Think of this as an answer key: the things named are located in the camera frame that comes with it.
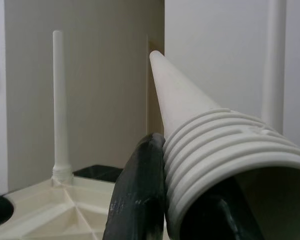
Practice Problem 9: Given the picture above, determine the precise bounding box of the white tapered table leg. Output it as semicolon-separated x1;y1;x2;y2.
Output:
149;49;300;240
261;0;287;133
51;29;73;187

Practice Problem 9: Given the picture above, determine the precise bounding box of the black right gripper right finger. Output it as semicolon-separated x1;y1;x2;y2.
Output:
189;196;246;240

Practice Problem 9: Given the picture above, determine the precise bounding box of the white plastic table top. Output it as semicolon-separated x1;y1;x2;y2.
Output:
0;176;121;240

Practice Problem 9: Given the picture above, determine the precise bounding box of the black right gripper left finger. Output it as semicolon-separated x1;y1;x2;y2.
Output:
102;132;166;240

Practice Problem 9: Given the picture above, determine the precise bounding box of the black table cloth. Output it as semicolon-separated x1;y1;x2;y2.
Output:
72;164;125;183

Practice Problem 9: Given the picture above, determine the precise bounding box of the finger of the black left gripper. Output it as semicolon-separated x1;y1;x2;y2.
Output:
0;194;15;224

